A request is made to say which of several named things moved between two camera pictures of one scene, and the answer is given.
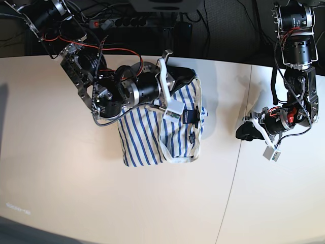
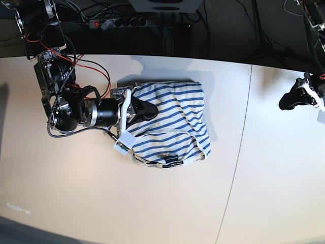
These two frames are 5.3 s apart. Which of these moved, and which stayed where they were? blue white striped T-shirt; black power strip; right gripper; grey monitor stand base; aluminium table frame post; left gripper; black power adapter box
Moved: left gripper; blue white striped T-shirt; right gripper
Stayed: black power adapter box; aluminium table frame post; black power strip; grey monitor stand base
